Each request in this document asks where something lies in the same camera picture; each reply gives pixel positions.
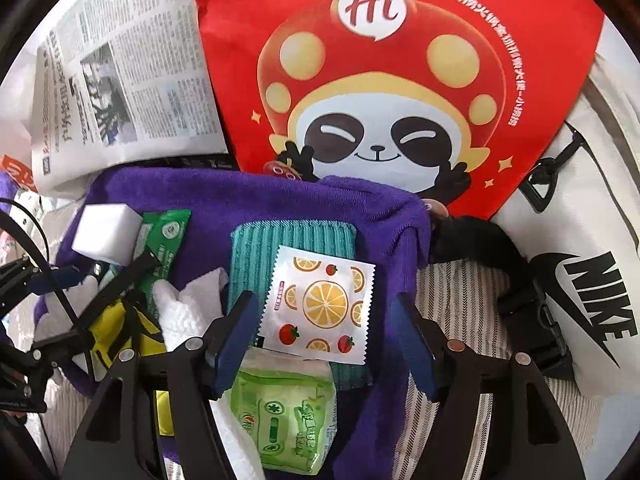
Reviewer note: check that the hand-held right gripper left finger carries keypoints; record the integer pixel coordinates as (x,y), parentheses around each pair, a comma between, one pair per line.
(235,345)

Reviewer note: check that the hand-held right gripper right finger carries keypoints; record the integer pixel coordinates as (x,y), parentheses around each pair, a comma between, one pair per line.
(415,345)

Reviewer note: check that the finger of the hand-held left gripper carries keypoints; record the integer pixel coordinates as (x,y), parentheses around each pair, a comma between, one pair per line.
(55,281)
(35,360)

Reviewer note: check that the white paper towel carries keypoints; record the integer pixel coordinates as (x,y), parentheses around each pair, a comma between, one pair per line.
(190,315)

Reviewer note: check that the yellow black pouch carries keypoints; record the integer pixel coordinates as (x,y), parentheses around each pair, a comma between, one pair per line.
(107,325)

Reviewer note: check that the white sponge block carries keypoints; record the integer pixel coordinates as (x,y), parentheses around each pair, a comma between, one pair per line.
(105,232)

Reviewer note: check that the green tissue pack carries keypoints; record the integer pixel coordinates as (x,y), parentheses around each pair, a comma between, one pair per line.
(285,410)

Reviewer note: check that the fruit print sachet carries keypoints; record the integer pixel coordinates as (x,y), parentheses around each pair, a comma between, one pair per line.
(320,305)

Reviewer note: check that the teal striped cloth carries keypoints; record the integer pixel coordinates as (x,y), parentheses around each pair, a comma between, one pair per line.
(290,235)

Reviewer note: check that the dark green packet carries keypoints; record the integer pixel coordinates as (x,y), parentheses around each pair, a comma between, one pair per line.
(167,230)

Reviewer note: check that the striped bed quilt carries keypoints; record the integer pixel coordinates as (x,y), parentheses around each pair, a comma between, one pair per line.
(465,300)

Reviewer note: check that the purple towel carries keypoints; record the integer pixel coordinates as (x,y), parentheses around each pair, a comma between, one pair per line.
(250,200)

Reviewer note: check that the white plastic shopping bag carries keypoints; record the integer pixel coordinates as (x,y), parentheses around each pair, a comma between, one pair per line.
(15,110)

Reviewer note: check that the white waist bag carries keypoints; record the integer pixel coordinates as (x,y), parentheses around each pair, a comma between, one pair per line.
(590,200)

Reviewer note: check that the folded newspaper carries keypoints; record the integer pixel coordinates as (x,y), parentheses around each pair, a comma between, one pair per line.
(135,60)

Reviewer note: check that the red paper bag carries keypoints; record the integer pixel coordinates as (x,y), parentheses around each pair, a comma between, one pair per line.
(400,60)

